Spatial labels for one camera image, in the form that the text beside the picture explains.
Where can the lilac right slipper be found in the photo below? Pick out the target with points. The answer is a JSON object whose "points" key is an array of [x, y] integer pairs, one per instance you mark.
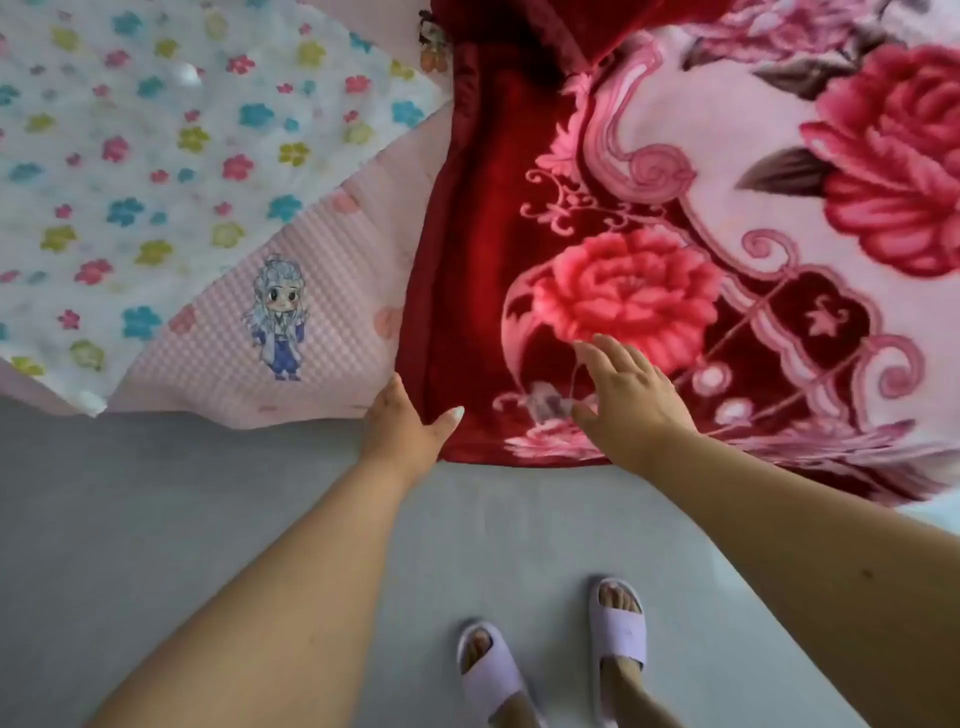
{"points": [[619, 634]]}

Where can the lilac left slipper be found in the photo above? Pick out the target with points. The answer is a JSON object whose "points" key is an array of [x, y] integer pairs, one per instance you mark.
{"points": [[491, 671]]}

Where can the person's left forearm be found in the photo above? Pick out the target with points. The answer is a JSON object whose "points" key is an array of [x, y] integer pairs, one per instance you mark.
{"points": [[285, 600]]}

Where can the person's right hand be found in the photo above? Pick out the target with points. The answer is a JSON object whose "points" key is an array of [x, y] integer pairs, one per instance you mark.
{"points": [[637, 405]]}

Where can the person's right leg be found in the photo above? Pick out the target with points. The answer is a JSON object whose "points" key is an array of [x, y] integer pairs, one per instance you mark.
{"points": [[634, 697]]}

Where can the person's left hand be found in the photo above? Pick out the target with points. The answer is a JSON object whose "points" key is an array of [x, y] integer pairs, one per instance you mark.
{"points": [[401, 439]]}

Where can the lilac slipper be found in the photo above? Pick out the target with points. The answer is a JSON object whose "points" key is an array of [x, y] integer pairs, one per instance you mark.
{"points": [[619, 634], [491, 671]]}

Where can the flower-print plastic storage bag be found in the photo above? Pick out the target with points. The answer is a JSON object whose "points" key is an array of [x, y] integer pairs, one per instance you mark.
{"points": [[150, 187]]}

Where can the person's left leg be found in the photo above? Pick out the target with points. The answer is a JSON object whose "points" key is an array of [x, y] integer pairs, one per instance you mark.
{"points": [[517, 712]]}

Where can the pink cartoon bed sheet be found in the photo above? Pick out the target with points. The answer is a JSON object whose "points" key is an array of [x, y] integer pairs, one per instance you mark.
{"points": [[345, 300]]}

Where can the person's leg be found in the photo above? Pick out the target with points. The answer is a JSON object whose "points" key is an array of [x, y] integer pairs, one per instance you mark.
{"points": [[517, 712], [634, 697]]}

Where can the red floral blanket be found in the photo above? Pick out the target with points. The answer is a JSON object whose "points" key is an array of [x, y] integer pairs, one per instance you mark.
{"points": [[750, 225]]}

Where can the person's right forearm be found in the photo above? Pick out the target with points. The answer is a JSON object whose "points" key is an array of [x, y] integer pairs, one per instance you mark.
{"points": [[810, 570]]}

